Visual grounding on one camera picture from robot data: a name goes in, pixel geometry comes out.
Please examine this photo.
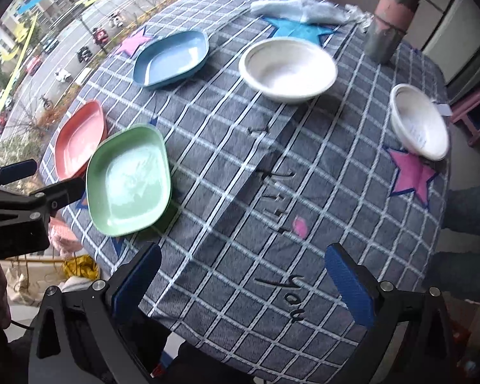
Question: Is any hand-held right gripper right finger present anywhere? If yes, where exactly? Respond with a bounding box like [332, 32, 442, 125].
[324, 242, 465, 384]

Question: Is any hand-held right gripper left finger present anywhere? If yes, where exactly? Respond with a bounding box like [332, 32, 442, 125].
[28, 242, 172, 384]

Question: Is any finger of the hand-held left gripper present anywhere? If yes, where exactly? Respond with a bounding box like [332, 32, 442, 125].
[0, 176, 86, 225]
[0, 159, 38, 195]

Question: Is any green plate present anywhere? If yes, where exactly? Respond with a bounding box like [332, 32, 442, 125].
[86, 125, 172, 237]

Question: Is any blue plate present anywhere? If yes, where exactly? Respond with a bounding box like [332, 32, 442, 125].
[133, 30, 211, 91]

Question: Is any white bowl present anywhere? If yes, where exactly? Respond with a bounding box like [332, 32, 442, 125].
[389, 83, 451, 163]
[238, 37, 339, 104]

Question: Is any beige cloth bag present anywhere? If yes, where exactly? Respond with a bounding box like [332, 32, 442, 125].
[4, 260, 65, 308]

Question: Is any red plate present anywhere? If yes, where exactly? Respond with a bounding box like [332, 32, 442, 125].
[54, 100, 108, 180]

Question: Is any yellow bag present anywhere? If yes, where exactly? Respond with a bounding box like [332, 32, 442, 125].
[62, 254, 100, 283]

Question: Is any grey checked tablecloth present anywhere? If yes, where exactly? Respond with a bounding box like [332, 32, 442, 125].
[38, 0, 451, 363]

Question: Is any pink stool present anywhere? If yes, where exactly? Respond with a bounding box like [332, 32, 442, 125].
[450, 88, 480, 147]

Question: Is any pink and grey cylinder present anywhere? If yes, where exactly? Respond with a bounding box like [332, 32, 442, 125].
[362, 0, 427, 65]

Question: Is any crumpled clear plastic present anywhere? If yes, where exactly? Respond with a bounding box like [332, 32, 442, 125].
[346, 4, 374, 29]

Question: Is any white cabinet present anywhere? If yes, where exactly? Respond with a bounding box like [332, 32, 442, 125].
[420, 0, 480, 89]

